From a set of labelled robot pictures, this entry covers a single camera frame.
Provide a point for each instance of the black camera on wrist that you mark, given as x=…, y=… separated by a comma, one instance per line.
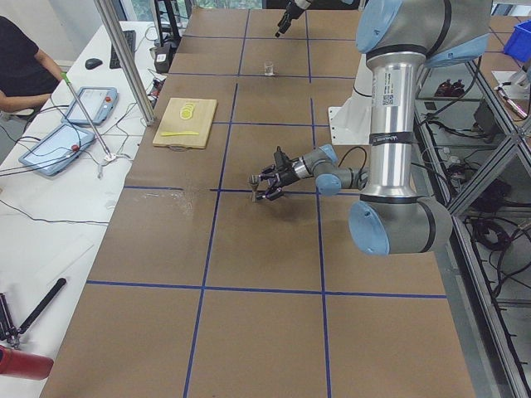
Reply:
x=282, y=161

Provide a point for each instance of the clear glass cup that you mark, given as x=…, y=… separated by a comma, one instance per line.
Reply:
x=269, y=68

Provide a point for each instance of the black computer mouse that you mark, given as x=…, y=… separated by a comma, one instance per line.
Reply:
x=93, y=63

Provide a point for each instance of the near blue teach pendant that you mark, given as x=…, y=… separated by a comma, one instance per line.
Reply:
x=55, y=152

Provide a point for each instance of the person in black shirt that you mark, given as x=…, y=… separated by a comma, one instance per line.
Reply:
x=28, y=75

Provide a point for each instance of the bamboo cutting board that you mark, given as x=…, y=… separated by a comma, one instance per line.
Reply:
x=171, y=122

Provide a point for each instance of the green-handled metal grabber stick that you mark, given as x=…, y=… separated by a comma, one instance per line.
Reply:
x=109, y=156

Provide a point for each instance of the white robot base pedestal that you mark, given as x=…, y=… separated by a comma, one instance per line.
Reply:
x=350, y=124

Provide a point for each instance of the blue teach pendant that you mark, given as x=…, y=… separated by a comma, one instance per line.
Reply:
x=98, y=101
x=55, y=152

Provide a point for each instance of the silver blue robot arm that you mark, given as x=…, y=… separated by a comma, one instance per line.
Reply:
x=398, y=38
x=303, y=4

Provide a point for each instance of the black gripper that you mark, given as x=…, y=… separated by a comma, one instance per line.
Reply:
x=289, y=13
x=285, y=176

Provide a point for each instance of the aluminium frame post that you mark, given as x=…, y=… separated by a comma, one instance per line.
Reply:
x=112, y=26

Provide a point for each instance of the yellow plastic knife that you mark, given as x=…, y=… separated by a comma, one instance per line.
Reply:
x=179, y=133

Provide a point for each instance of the far blue teach pendant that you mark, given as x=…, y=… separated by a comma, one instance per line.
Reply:
x=98, y=101

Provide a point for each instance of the lemon slices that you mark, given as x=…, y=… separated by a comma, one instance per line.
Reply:
x=187, y=110

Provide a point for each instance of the steel jigger measuring cup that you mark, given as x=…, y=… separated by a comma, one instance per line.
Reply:
x=253, y=182

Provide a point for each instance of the blue plastic bin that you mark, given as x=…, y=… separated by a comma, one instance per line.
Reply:
x=519, y=43

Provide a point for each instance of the red cylinder bottle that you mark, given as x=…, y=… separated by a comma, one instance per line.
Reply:
x=24, y=365

